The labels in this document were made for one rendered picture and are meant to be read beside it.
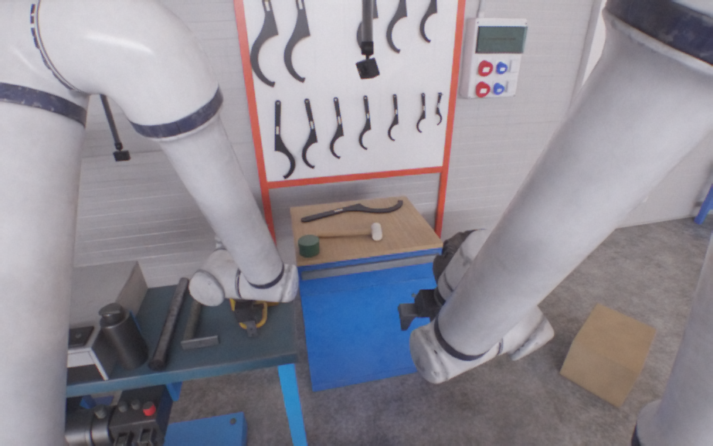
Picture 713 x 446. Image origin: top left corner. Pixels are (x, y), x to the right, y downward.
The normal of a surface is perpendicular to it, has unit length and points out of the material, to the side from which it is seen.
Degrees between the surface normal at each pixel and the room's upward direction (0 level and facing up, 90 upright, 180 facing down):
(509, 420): 0
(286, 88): 90
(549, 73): 90
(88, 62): 105
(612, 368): 90
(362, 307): 90
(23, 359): 77
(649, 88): 114
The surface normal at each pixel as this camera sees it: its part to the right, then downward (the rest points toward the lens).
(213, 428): -0.01, -0.87
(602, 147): -0.80, 0.37
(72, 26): 0.05, 0.29
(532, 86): 0.21, 0.47
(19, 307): 0.80, 0.00
